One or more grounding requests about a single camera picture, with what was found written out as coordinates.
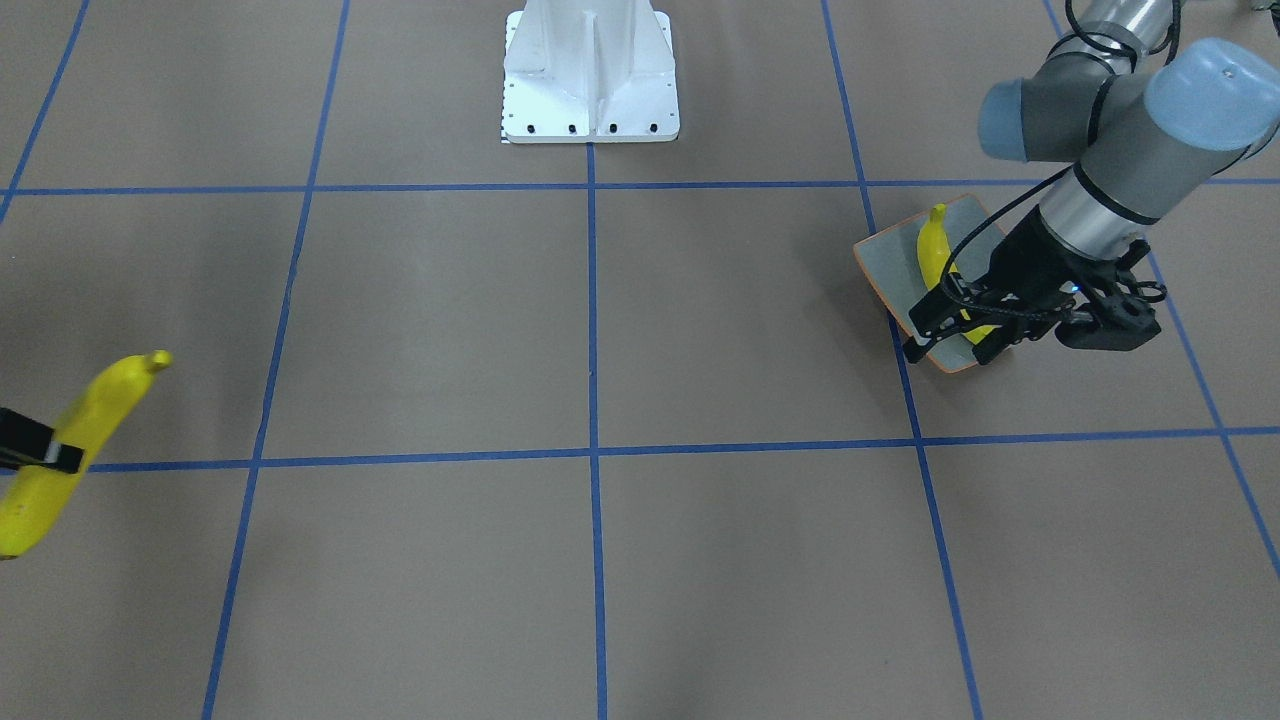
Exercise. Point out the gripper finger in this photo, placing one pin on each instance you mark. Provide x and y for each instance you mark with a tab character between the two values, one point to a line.
936	317
996	341
27	443

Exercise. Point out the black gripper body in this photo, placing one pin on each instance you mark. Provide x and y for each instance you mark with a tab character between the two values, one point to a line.
1032	262

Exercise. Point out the yellow banana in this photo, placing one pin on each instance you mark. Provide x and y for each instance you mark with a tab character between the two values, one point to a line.
34	501
932	251

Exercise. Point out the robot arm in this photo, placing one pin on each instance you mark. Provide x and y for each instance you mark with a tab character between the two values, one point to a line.
1138	124

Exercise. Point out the grey square plate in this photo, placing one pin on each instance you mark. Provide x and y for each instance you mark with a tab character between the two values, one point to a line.
889	261

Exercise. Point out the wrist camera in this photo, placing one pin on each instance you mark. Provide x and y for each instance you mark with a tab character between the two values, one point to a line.
1118	313

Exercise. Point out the white pedestal column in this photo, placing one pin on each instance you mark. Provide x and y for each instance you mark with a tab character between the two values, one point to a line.
589	72

